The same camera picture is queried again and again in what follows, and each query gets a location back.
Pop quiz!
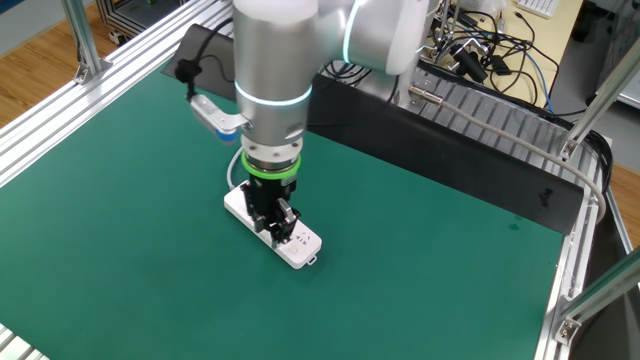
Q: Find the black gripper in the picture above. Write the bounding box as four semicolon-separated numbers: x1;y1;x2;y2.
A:
238;173;302;250

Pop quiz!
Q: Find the silver blue wrist camera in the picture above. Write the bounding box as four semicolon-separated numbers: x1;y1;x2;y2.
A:
188;93;251;146

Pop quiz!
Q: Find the black cable bundle on rail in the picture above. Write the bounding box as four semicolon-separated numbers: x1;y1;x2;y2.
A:
582;128;615;197

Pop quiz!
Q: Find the aluminium frame post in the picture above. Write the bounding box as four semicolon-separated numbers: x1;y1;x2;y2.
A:
558;37;640;162
60;0;114;85
552;249;640;346

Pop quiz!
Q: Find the black rubber strip mat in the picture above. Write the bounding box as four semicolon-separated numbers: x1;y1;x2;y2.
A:
160;23;585;236

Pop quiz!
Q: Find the white computer keyboard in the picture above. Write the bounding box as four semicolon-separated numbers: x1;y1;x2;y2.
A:
514;0;561;20

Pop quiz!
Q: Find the black robot base cable bundle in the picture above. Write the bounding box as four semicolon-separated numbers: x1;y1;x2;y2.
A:
312;59;401;104

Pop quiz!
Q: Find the aluminium profile side rail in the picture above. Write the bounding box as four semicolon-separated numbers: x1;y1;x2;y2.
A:
0;0;236;189
532;124;609;360

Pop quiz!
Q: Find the white power strip cord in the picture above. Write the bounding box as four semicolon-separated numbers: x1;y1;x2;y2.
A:
225;145;246;191

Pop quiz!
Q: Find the white four-socket power strip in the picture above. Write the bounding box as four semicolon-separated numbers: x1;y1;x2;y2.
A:
222;179;324;271

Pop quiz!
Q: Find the blue cable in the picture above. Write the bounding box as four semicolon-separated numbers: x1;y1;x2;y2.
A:
522;49;557;115

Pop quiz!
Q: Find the black desk cable tangle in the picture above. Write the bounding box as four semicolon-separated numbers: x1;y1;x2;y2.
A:
439;0;561;109

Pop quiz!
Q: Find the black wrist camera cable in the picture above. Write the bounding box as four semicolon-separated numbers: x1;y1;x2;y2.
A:
173;17;236;101

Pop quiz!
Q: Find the grey braided hose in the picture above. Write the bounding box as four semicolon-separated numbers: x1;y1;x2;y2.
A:
408;84;607;224

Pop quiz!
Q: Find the green table mat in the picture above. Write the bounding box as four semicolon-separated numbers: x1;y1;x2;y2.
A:
0;64;566;360

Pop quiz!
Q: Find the beige desk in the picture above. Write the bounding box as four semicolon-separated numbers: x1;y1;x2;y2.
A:
492;0;585;114

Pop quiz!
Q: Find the black white striped cart frame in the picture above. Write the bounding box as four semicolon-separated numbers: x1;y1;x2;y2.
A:
94;0;191;46

